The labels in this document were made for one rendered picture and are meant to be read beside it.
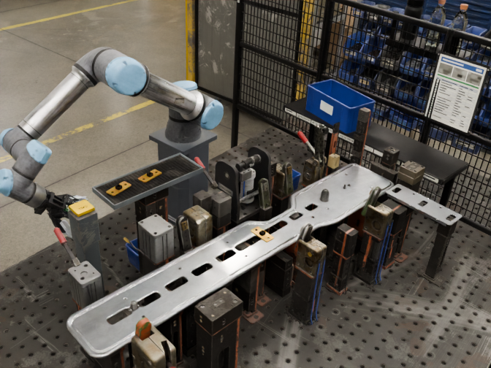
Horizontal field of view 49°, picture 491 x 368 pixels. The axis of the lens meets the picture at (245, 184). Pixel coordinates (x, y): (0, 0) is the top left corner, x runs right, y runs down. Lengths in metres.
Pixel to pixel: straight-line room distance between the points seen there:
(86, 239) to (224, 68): 3.22
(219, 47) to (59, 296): 3.12
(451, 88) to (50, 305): 1.81
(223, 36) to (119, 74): 3.02
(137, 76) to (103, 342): 0.82
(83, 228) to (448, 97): 1.58
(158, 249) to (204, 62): 3.38
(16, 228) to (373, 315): 2.40
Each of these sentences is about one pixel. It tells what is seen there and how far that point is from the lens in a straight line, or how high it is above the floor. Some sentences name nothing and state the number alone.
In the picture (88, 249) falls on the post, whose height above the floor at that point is 1.01.
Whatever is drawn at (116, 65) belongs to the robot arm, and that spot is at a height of 1.55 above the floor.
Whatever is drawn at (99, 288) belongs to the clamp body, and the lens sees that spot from 1.71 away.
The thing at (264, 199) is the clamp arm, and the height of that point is 1.03.
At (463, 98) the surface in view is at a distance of 2.46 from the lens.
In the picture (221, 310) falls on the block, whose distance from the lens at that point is 1.60.
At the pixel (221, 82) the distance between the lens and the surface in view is 4.91.
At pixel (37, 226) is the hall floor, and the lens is 3.72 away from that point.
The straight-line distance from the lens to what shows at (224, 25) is 4.72.
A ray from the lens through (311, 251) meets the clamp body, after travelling 1.82.
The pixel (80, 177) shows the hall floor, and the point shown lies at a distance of 4.15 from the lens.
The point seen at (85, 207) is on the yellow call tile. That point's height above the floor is 1.16.
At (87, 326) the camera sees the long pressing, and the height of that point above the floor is 1.00.
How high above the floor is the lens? 2.18
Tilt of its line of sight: 33 degrees down
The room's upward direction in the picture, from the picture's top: 3 degrees clockwise
